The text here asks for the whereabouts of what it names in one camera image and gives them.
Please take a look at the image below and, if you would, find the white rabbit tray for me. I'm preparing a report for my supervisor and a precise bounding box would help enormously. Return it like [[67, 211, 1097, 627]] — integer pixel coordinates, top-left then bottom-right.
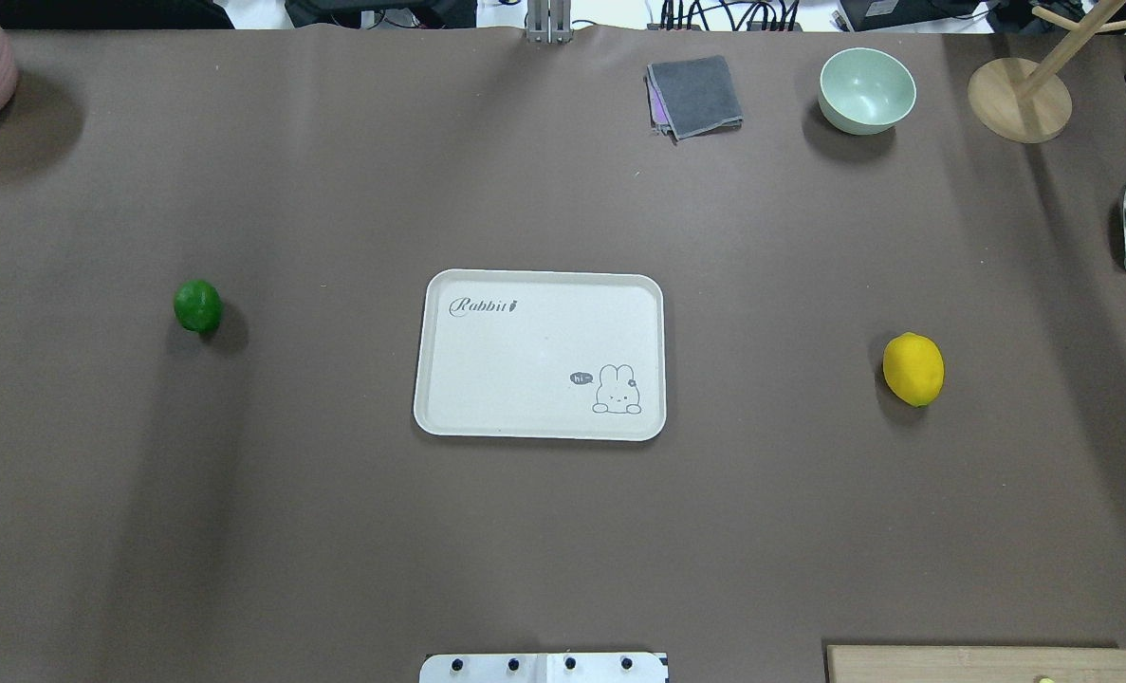
[[414, 268, 667, 442]]

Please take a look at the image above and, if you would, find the aluminium frame post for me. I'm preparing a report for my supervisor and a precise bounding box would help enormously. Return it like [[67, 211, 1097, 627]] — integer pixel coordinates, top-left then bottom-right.
[[525, 0, 574, 44]]

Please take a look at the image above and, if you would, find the pale green bowl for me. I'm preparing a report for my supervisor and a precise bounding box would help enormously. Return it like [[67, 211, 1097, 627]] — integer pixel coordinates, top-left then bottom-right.
[[817, 47, 917, 136]]

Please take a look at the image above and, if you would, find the wooden mug tree stand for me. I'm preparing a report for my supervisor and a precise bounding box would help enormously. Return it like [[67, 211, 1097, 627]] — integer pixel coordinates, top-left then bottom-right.
[[969, 1, 1126, 144]]

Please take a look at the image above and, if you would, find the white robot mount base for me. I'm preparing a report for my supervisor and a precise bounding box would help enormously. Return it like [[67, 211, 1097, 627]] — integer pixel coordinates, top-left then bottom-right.
[[418, 651, 670, 682]]

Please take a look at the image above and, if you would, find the grey folded cloth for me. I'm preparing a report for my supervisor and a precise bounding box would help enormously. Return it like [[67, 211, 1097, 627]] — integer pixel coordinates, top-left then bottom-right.
[[645, 55, 744, 141]]

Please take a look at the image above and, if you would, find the green lime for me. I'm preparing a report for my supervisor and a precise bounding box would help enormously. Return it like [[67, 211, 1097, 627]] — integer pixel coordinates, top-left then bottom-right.
[[173, 278, 224, 334]]

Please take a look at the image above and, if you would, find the yellow lemon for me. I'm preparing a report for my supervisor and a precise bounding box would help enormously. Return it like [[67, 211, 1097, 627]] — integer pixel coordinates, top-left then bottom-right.
[[881, 332, 946, 408]]

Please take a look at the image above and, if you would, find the wooden cutting board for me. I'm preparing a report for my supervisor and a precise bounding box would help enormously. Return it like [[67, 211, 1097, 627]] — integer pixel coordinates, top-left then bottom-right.
[[826, 644, 1126, 682]]

